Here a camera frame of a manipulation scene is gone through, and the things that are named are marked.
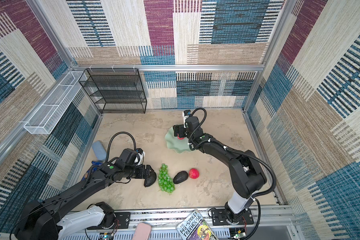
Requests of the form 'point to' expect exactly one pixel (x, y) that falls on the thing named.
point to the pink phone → (142, 232)
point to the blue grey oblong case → (99, 150)
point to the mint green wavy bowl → (175, 144)
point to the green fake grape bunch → (164, 181)
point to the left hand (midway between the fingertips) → (148, 169)
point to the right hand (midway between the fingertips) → (181, 127)
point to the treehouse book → (194, 227)
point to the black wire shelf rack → (115, 90)
